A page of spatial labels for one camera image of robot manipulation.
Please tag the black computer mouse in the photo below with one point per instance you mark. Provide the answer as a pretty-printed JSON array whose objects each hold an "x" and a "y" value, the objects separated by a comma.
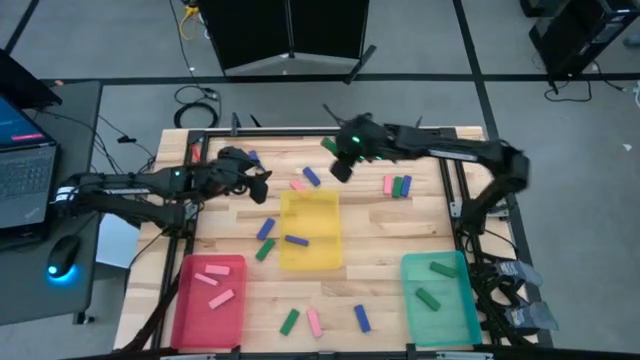
[{"x": 62, "y": 255}]

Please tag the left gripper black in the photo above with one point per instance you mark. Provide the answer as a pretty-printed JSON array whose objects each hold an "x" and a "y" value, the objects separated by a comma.
[{"x": 225, "y": 175}]

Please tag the white sheet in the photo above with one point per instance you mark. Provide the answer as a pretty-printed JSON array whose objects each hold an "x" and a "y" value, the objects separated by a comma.
[{"x": 117, "y": 240}]

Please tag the black equipment cabinet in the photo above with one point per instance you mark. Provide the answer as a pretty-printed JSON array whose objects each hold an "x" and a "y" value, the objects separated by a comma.
[{"x": 585, "y": 30}]

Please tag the green wooden block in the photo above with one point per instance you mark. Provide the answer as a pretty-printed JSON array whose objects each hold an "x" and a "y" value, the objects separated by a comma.
[
  {"x": 428, "y": 299},
  {"x": 265, "y": 249},
  {"x": 289, "y": 321},
  {"x": 397, "y": 187},
  {"x": 443, "y": 269},
  {"x": 327, "y": 144}
]

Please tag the black frame bracket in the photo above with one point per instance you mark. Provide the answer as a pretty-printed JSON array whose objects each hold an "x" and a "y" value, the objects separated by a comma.
[
  {"x": 255, "y": 120},
  {"x": 418, "y": 122},
  {"x": 234, "y": 123}
]

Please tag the black flat object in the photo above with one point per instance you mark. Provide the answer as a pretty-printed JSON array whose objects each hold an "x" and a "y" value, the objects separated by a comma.
[{"x": 25, "y": 80}]

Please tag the pink wooden block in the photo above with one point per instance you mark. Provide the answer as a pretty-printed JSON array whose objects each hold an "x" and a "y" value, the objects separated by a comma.
[
  {"x": 217, "y": 269},
  {"x": 314, "y": 323},
  {"x": 297, "y": 185},
  {"x": 206, "y": 279},
  {"x": 388, "y": 184},
  {"x": 221, "y": 298}
]

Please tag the open grey laptop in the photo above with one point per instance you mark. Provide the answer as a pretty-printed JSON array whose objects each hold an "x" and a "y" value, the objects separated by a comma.
[{"x": 25, "y": 175}]

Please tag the grey side table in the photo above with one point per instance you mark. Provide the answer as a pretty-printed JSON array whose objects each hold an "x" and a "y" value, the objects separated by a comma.
[{"x": 75, "y": 150}]

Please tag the red translucent plastic bin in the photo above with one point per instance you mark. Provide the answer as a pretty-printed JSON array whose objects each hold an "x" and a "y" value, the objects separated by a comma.
[{"x": 200, "y": 325}]

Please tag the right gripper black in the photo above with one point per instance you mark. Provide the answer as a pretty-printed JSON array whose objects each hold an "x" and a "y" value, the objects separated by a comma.
[{"x": 365, "y": 135}]

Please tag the small red clamp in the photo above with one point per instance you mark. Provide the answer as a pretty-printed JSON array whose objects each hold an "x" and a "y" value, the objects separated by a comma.
[{"x": 196, "y": 152}]

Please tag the green translucent plastic bin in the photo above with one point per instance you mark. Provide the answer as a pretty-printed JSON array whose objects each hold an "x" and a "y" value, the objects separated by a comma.
[{"x": 445, "y": 325}]

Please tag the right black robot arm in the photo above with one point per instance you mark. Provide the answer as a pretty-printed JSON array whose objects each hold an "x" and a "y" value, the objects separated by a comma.
[{"x": 425, "y": 142}]

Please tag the blue wooden block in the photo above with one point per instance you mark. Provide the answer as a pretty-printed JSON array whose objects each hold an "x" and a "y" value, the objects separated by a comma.
[
  {"x": 362, "y": 318},
  {"x": 406, "y": 185},
  {"x": 311, "y": 176},
  {"x": 296, "y": 240},
  {"x": 265, "y": 229},
  {"x": 256, "y": 159}
]

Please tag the black folding room divider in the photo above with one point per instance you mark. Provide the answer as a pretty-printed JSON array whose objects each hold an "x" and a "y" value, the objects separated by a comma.
[{"x": 250, "y": 30}]

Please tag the black aluminium table frame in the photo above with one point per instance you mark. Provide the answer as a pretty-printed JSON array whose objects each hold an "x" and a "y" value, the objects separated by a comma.
[{"x": 300, "y": 132}]

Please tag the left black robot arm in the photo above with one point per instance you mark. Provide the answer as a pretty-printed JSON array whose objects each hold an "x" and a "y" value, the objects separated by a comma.
[{"x": 140, "y": 182}]

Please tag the yellow translucent plastic bin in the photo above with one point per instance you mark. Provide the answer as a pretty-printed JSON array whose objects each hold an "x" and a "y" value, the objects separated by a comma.
[{"x": 315, "y": 215}]

